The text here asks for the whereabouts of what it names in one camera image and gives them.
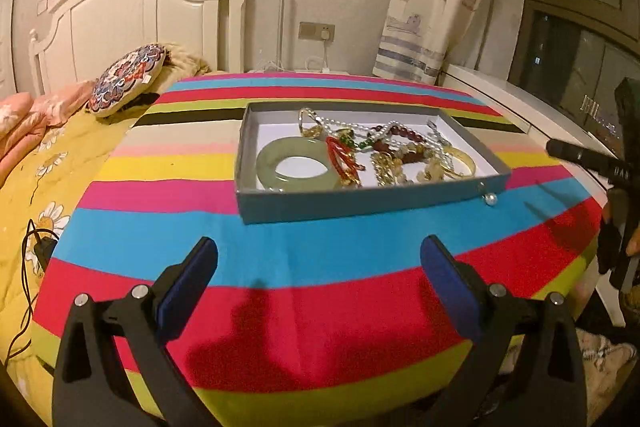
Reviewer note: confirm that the beige pillow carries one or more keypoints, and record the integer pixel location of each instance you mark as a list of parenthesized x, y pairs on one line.
[(181, 63)]

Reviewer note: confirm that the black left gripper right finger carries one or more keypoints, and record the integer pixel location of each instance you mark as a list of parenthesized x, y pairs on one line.
[(525, 366)]

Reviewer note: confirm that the grey jewelry box tray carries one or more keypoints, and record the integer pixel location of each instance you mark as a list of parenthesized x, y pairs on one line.
[(386, 157)]

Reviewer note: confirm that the gold ring cluster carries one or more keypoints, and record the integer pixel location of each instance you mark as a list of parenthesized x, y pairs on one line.
[(309, 124)]

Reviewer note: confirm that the round patterned cushion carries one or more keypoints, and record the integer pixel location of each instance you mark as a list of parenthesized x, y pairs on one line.
[(126, 79)]

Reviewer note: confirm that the green jade bangle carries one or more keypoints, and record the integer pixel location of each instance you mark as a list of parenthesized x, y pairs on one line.
[(295, 165)]

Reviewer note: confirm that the pink folded quilt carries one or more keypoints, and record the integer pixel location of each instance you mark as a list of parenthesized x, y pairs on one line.
[(25, 120)]

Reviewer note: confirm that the white wooden headboard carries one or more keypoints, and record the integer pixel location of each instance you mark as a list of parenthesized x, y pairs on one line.
[(86, 36)]

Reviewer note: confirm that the gold bangle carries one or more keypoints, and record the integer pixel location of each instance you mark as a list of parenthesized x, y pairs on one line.
[(456, 163)]

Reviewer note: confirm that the white window sill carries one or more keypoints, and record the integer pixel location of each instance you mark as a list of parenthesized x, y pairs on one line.
[(538, 119)]

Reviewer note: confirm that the white bedside table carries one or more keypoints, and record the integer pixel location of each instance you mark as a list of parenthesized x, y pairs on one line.
[(305, 71)]

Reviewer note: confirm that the wall power socket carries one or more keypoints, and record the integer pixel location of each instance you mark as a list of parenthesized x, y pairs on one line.
[(316, 31)]

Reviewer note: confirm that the dark framed window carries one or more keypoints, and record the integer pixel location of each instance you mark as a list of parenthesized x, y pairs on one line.
[(572, 54)]

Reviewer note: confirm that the yellow floral bedsheet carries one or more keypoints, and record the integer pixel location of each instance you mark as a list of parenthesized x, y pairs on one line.
[(35, 206)]

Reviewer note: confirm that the person's hand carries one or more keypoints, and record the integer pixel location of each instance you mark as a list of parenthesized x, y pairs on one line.
[(632, 241)]

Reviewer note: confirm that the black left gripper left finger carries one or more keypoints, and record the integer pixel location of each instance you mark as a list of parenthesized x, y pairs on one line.
[(91, 387)]

